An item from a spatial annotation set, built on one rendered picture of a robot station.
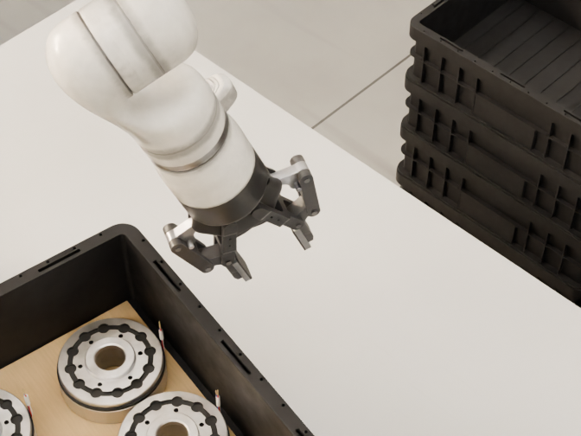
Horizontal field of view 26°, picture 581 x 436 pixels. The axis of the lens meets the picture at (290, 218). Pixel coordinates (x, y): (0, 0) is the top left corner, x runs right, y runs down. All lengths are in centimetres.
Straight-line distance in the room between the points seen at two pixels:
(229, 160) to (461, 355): 53
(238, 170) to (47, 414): 37
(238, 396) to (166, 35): 42
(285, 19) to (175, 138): 198
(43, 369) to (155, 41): 49
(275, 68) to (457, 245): 132
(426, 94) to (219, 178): 108
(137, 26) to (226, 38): 199
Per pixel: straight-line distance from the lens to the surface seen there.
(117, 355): 124
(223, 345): 114
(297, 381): 139
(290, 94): 271
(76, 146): 165
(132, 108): 91
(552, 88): 205
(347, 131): 264
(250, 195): 101
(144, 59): 87
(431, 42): 196
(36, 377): 126
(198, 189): 98
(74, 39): 87
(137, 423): 119
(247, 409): 116
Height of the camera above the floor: 186
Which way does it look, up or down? 49 degrees down
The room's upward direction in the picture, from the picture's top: straight up
